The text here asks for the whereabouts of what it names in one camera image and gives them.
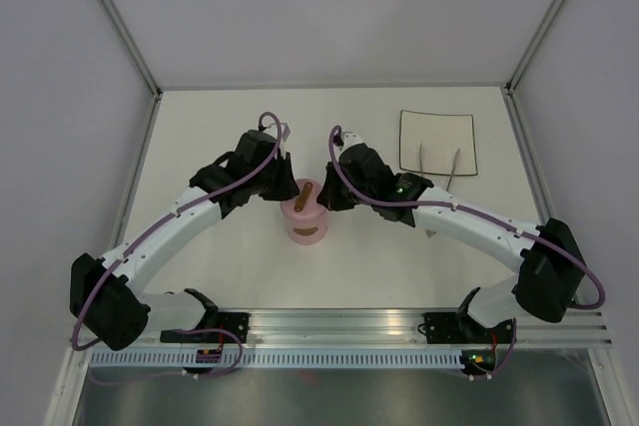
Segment pink lunch box lid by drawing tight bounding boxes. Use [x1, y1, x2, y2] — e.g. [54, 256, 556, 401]
[280, 179, 326, 223]

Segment pink cylindrical lunch box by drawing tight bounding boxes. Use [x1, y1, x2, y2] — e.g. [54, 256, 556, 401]
[287, 216, 327, 246]

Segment metal tongs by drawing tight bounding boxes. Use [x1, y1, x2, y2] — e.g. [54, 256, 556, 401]
[417, 143, 461, 238]

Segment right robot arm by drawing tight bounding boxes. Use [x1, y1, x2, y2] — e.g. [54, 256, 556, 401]
[318, 135, 584, 341]

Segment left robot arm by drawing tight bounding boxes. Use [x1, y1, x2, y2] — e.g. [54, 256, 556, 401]
[70, 124, 299, 351]

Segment white square plate black rim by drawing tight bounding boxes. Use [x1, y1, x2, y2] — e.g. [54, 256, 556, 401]
[399, 110, 478, 177]

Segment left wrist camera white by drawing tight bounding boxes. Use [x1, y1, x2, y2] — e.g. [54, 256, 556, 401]
[276, 123, 291, 145]

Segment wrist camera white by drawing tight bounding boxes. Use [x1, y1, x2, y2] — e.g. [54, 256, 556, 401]
[276, 123, 291, 145]
[333, 131, 364, 151]

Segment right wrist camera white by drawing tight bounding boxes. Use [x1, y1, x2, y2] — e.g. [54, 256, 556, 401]
[333, 131, 364, 151]

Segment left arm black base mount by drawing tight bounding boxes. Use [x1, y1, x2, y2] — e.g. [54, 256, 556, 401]
[160, 311, 251, 344]

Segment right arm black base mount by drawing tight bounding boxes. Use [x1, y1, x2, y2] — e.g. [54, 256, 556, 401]
[416, 311, 467, 345]

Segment right aluminium frame post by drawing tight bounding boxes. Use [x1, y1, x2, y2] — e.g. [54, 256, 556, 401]
[503, 0, 598, 96]

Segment aluminium frame post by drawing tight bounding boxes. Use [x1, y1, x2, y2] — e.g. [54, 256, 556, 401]
[503, 0, 598, 96]
[69, 0, 164, 98]

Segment white slotted cable duct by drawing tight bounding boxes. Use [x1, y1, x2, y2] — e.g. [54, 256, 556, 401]
[89, 347, 463, 370]

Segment left aluminium frame post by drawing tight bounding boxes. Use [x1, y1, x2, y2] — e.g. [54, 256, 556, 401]
[69, 0, 164, 98]

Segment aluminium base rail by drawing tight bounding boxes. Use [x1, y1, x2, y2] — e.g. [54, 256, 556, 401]
[69, 305, 615, 347]

